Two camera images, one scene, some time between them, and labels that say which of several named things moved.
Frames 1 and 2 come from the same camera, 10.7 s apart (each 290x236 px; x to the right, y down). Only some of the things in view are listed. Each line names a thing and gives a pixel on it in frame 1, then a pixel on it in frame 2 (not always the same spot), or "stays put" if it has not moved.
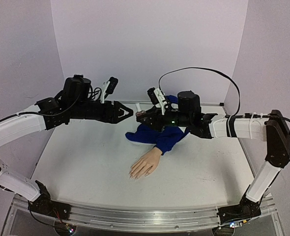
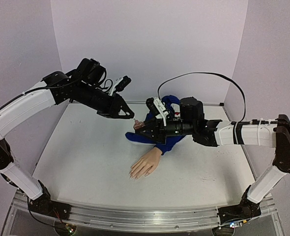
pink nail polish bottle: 141,114 → 138,124
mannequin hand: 146,165 stays put
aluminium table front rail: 148,220 stays put
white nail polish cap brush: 138,107 → 130,121
